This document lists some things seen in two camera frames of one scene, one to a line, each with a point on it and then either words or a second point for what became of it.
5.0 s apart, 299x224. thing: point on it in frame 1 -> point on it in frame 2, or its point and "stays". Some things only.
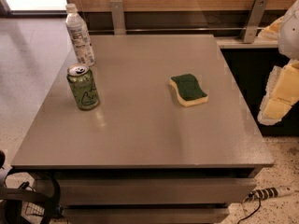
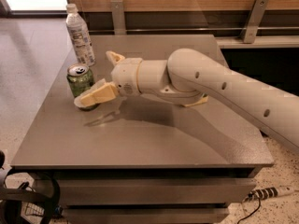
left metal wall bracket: x=119 y=18 stays
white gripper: x=290 y=35 -> x=125 y=76
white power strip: x=268 y=192 stays
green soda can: x=84 y=88 stays
